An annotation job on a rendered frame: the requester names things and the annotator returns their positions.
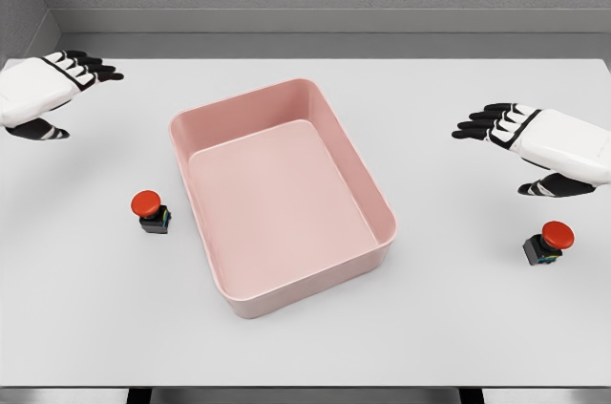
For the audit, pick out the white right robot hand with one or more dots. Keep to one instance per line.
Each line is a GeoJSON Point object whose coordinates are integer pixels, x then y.
{"type": "Point", "coordinates": [558, 146]}

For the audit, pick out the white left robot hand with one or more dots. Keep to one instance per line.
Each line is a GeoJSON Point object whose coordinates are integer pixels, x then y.
{"type": "Point", "coordinates": [33, 84]}

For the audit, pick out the pink rectangular plastic basket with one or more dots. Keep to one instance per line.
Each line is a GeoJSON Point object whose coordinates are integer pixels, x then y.
{"type": "Point", "coordinates": [281, 198]}

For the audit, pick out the red button industrial switch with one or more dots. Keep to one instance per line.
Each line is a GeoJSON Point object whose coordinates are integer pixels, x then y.
{"type": "Point", "coordinates": [152, 212]}
{"type": "Point", "coordinates": [549, 243]}

